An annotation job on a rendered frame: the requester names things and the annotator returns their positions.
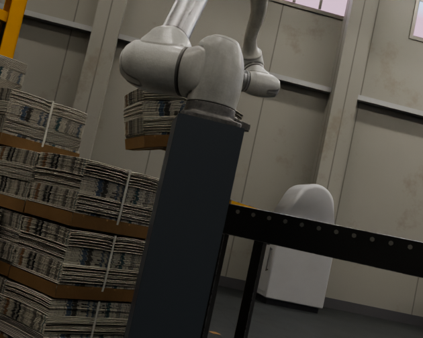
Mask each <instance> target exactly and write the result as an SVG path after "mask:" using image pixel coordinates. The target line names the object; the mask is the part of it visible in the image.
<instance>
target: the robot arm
mask: <svg viewBox="0 0 423 338"><path fill-rule="evenodd" d="M207 2H208V0H175V2H174V4H173V6H172V7H171V10H170V11H169V14H168V15H167V18H166V19H165V21H164V23H163V25H161V26H157V27H154V28H153V29H151V31H150V32H148V33H147V34H146V35H145V36H143V37H142V38H141V39H140V40H134V41H132V42H130V43H129V44H128V45H126V47H125V48H124V49H123V50H122V52H121V54H120V60H119V68H120V73H121V75H122V76H123V77H124V78H125V79H126V81H127V82H128V83H130V84H131V85H133V86H135V87H137V88H139V89H141V90H143V91H148V92H151V93H157V94H162V95H171V96H180V97H185V98H187V102H186V104H185V108H184V109H183V110H181V113H182V114H186V115H191V116H194V117H199V118H202V119H208V120H211V121H216V122H219V123H225V124H228V125H233V126H236V127H241V128H245V130H244V132H248V130H250V124H248V123H245V122H243V121H241V120H238V118H236V117H235V113H236V108H237V105H238V102H239V98H240V94H241V91H242V92H245V93H248V94H249V95H252V96H256V97H262V98H271V97H275V96H276V95H277V94H278V92H279V89H280V80H279V79H278V78H276V77H275V76H273V75H271V74H269V73H268V72H267V71H266V70H265V69H264V62H263V55H262V51H261V50H260V49H259V48H258V47H257V36H258V34H259V32H260V29H261V27H262V24H263V22H264V20H265V15H266V12H267V5H268V0H250V17H249V19H248V24H247V27H246V31H245V35H244V43H243V47H242V48H240V45H239V43H238V42H237V41H236V40H234V39H232V38H229V37H228V36H223V35H220V34H214V35H211V36H207V37H205V38H204V39H202V40H201V41H200V42H199V45H198V46H193V47H191V43H190V41H189V39H190V37H191V35H192V33H193V31H194V29H195V27H196V25H197V22H198V21H199V18H200V17H201V14H202V13H203V10H204V8H205V6H206V4H207Z"/></svg>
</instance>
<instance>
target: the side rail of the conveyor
mask: <svg viewBox="0 0 423 338"><path fill-rule="evenodd" d="M223 233H224V234H227V235H233V236H236V237H242V238H245V239H251V240H254V241H259V242H263V243H269V244H272V245H278V246H281V247H287V248H290V249H296V250H299V251H304V252H308V253H311V254H317V255H321V256H326V257H329V258H335V259H339V260H344V261H348V262H353V263H356V264H362V265H366V266H371V267H374V268H380V269H384V270H389V271H392V272H398V273H401V274H407V275H411V276H416V277H419V278H423V242H420V241H414V240H410V239H404V238H400V237H394V236H390V235H384V234H380V233H374V232H370V231H363V230H360V229H354V228H350V227H344V226H340V225H334V224H330V223H324V222H320V221H314V220H310V219H304V218H300V217H294V216H290V215H284V214H280V213H274V212H270V211H264V210H260V209H254V208H250V207H243V206H240V205H233V204H230V203H229V205H228V212H227V215H226V221H225V224H224V230H223Z"/></svg>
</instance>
